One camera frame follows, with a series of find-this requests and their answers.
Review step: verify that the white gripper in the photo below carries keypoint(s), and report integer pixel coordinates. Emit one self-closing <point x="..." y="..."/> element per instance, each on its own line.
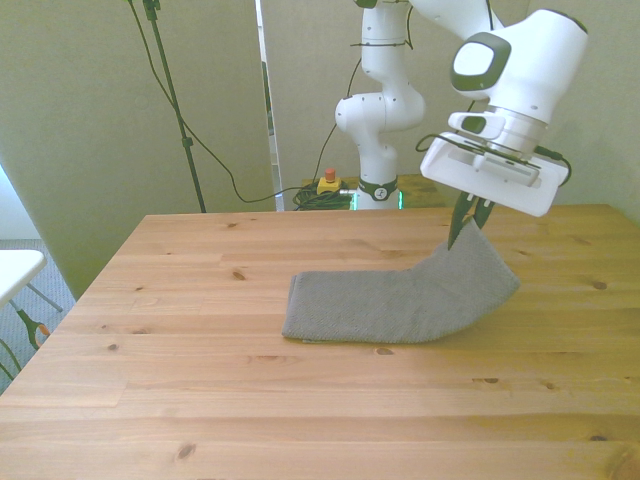
<point x="500" y="187"/>

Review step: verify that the grey terry towel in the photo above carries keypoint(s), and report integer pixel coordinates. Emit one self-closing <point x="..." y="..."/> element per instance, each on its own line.
<point x="380" y="305"/>

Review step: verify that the white folding side table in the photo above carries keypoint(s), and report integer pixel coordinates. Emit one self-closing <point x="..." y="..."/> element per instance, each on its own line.
<point x="17" y="270"/>

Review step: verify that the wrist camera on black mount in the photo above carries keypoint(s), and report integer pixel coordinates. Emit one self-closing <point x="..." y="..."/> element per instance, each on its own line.
<point x="505" y="165"/>

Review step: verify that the yellow emergency stop button box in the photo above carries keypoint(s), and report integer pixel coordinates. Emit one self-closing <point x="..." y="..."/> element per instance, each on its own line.
<point x="329" y="184"/>

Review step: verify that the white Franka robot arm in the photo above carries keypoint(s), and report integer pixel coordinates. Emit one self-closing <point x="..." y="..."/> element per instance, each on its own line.
<point x="525" y="65"/>

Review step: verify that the black camera stand pole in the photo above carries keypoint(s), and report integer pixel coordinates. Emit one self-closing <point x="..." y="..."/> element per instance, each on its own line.
<point x="172" y="100"/>

